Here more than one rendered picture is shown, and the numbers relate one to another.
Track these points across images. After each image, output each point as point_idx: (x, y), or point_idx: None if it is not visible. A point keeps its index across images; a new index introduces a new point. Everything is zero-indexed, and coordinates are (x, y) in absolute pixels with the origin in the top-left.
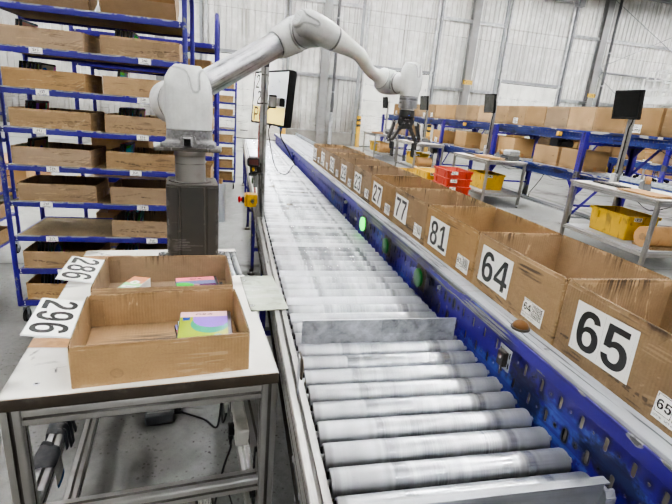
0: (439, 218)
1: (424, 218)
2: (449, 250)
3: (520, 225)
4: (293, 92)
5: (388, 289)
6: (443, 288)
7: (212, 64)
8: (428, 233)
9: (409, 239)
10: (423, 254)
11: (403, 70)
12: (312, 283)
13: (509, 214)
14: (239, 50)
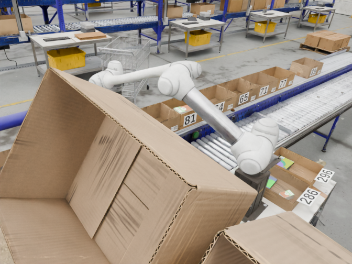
0: (189, 113)
1: (178, 121)
2: (197, 118)
3: (175, 100)
4: None
5: (199, 146)
6: (202, 128)
7: (233, 123)
8: (183, 123)
9: (176, 133)
10: (193, 128)
11: (120, 68)
12: None
13: (168, 100)
14: (216, 107)
